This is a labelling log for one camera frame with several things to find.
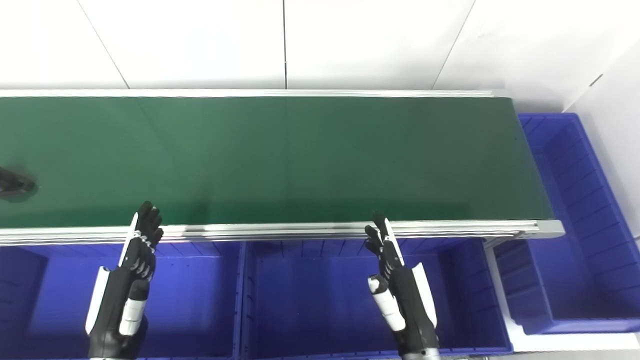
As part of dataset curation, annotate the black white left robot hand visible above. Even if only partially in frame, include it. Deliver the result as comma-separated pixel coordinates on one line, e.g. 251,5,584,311
85,201,165,360

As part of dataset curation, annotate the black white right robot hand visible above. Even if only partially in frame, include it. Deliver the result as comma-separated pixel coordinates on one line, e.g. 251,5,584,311
364,211,441,357

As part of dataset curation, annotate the black flanged metal part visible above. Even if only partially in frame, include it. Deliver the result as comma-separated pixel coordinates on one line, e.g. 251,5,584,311
0,167,37,196

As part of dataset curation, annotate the blue plastic bin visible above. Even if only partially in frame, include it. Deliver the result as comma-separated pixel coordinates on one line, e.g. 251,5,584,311
492,113,640,335
0,241,246,360
240,237,514,359

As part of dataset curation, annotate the green conveyor belt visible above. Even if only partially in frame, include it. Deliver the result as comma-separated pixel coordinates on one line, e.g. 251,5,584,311
0,96,555,229
0,89,566,247

